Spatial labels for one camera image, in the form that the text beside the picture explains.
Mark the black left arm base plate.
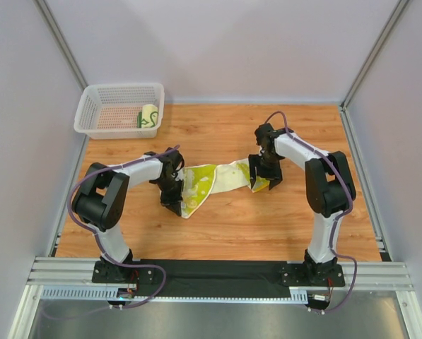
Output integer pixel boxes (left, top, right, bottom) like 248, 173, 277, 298
91, 261, 163, 285

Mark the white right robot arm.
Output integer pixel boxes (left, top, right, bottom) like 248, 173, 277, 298
248, 124, 356, 284

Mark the aluminium left corner post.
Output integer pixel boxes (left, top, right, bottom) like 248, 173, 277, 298
33, 0, 88, 90

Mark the green and cream patterned towel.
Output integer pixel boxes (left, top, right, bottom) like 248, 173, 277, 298
136, 104, 159, 129

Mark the yellow and cream towel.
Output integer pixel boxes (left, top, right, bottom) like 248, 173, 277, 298
180, 158, 269, 219

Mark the aluminium right corner post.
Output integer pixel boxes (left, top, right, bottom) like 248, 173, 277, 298
339, 0, 413, 109

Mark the aluminium front frame rail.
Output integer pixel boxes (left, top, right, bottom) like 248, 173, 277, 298
28, 258, 413, 291

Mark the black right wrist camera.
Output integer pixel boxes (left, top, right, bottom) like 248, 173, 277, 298
254, 123, 278, 147

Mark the grey slotted cable duct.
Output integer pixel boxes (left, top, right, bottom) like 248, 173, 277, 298
40, 285, 309, 304

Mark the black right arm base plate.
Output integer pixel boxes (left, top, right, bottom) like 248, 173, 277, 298
279, 263, 346, 287

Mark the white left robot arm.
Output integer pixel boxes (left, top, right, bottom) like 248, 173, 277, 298
67, 145, 184, 269

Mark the aluminium corner post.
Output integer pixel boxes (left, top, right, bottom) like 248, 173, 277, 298
33, 0, 88, 90
339, 0, 413, 109

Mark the white perforated plastic basket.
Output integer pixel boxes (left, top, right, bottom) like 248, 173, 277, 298
74, 83, 165, 140

